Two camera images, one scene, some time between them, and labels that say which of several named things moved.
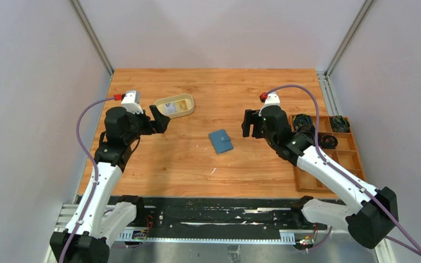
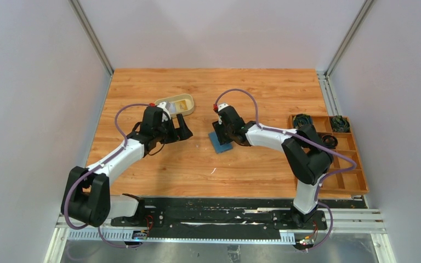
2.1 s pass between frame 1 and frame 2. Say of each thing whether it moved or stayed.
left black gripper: moved
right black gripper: moved
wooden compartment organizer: stayed
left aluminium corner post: stayed
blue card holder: stayed
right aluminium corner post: stayed
